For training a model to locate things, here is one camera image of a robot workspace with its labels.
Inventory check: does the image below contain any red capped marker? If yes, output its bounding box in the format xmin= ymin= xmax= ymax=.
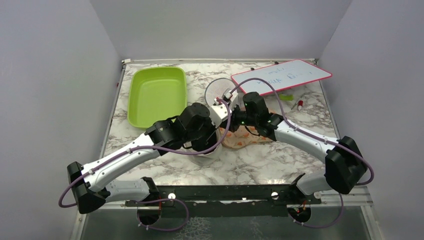
xmin=291 ymin=100 xmax=304 ymax=111

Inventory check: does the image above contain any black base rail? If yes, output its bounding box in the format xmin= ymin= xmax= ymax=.
xmin=124 ymin=184 xmax=322 ymax=218

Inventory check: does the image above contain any green eraser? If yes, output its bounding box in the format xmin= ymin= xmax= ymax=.
xmin=278 ymin=94 xmax=294 ymax=101

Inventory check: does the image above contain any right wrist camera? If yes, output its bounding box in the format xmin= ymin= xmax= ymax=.
xmin=222 ymin=88 xmax=239 ymax=110

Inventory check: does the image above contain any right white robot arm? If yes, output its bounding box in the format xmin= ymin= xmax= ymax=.
xmin=223 ymin=92 xmax=368 ymax=204

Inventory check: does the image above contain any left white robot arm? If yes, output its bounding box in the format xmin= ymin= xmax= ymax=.
xmin=58 ymin=102 xmax=231 ymax=214

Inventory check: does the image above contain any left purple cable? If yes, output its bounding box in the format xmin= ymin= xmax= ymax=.
xmin=58 ymin=97 xmax=232 ymax=209

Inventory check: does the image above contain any green plastic tray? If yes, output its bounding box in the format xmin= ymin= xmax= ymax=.
xmin=127 ymin=66 xmax=188 ymax=129

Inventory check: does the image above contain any floral fabric pouch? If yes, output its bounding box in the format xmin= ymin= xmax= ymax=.
xmin=219 ymin=112 xmax=273 ymax=150

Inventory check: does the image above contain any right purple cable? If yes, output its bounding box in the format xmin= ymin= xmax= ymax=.
xmin=230 ymin=77 xmax=375 ymax=186

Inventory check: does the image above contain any pink framed whiteboard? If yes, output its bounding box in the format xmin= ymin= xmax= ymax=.
xmin=231 ymin=59 xmax=333 ymax=96

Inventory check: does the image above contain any purple cable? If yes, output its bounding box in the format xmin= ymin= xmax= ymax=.
xmin=58 ymin=97 xmax=232 ymax=209
xmin=230 ymin=77 xmax=375 ymax=186

